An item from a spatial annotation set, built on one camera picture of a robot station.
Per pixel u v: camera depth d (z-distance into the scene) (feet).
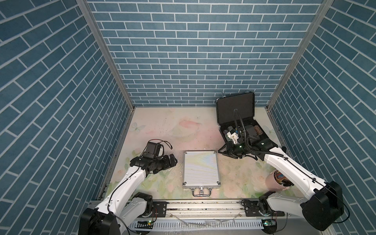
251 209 2.41
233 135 2.46
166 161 2.38
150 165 1.88
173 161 2.45
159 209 2.42
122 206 1.48
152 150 2.11
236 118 3.47
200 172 2.69
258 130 3.34
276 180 2.38
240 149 2.19
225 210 2.47
